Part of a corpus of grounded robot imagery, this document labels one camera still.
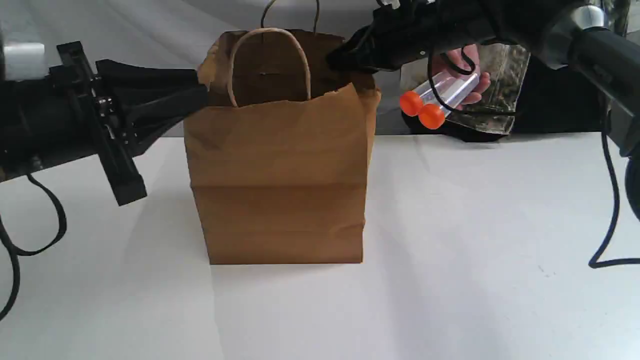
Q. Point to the person's camouflage jacket torso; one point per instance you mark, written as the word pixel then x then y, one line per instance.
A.
pixel 548 101

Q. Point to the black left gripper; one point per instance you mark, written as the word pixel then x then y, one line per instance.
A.
pixel 148 97

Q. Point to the brown paper bag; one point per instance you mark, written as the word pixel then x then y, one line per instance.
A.
pixel 278 159

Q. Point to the orange-capped clear tube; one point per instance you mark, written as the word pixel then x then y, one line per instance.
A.
pixel 412 101
pixel 433 116

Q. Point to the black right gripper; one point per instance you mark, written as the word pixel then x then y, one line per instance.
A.
pixel 402 34

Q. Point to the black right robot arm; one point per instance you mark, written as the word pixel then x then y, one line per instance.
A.
pixel 560 33

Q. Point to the white backdrop cloth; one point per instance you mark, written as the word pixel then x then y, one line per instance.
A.
pixel 169 33

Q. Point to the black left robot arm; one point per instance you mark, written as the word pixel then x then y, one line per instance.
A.
pixel 116 112

